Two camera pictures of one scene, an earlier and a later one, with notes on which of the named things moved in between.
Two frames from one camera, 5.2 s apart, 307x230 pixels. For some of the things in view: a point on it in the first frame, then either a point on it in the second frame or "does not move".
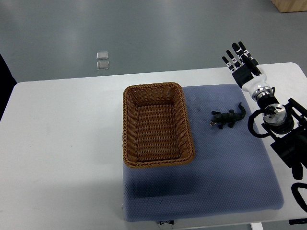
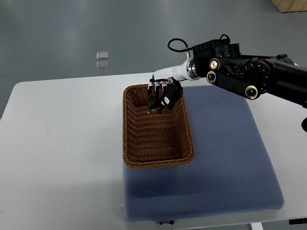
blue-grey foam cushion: (231, 171) does not move
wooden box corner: (290, 5) does not move
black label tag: (166, 222) does not move
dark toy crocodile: (229, 118) -> (166, 100)
